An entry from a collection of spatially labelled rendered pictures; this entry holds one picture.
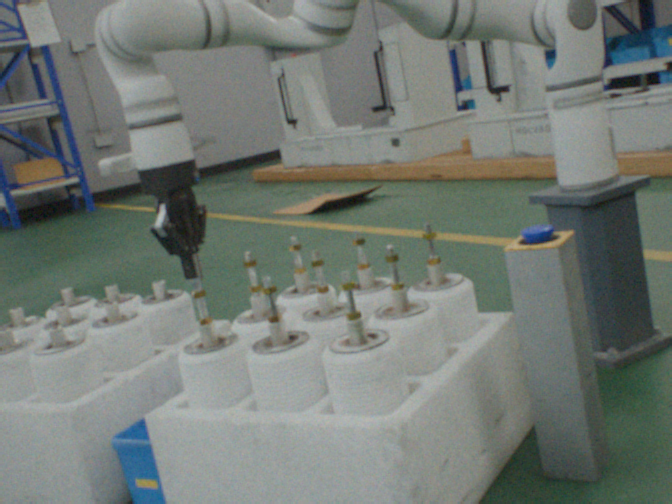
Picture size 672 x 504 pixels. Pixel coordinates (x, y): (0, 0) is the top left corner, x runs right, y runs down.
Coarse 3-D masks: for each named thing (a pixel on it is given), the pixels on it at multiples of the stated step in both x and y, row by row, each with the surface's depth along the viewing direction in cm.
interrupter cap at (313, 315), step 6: (318, 306) 120; (336, 306) 118; (342, 306) 117; (306, 312) 118; (312, 312) 117; (318, 312) 117; (336, 312) 115; (342, 312) 114; (306, 318) 114; (312, 318) 114; (318, 318) 113; (324, 318) 113; (330, 318) 112; (336, 318) 113
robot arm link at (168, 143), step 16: (144, 128) 104; (160, 128) 104; (176, 128) 105; (144, 144) 104; (160, 144) 104; (176, 144) 105; (112, 160) 106; (128, 160) 107; (144, 160) 105; (160, 160) 104; (176, 160) 105
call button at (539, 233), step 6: (528, 228) 106; (534, 228) 105; (540, 228) 104; (546, 228) 104; (552, 228) 104; (522, 234) 105; (528, 234) 104; (534, 234) 104; (540, 234) 103; (546, 234) 103; (528, 240) 105; (534, 240) 104; (540, 240) 104
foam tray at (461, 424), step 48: (480, 336) 115; (432, 384) 101; (480, 384) 111; (192, 432) 108; (240, 432) 104; (288, 432) 100; (336, 432) 96; (384, 432) 92; (432, 432) 98; (480, 432) 109; (192, 480) 111; (240, 480) 106; (288, 480) 102; (336, 480) 98; (384, 480) 94; (432, 480) 97; (480, 480) 108
